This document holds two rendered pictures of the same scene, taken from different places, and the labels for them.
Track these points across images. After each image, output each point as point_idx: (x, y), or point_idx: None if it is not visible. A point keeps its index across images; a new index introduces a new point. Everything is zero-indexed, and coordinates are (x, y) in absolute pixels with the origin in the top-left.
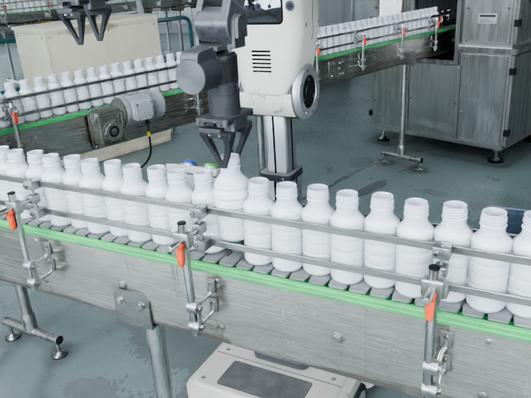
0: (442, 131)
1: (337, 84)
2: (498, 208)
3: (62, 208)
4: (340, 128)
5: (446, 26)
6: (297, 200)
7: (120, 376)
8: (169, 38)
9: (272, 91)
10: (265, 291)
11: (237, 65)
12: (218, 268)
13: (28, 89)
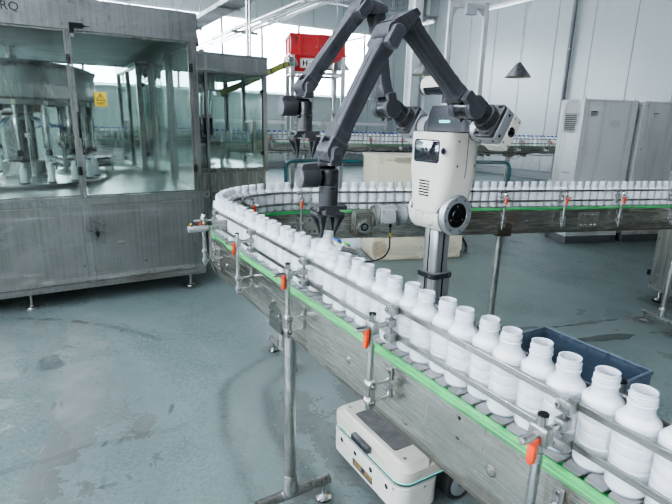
0: None
1: (646, 244)
2: (433, 291)
3: (262, 250)
4: (619, 281)
5: None
6: (440, 296)
7: (318, 396)
8: None
9: (427, 210)
10: (322, 319)
11: (336, 176)
12: (307, 299)
13: (317, 188)
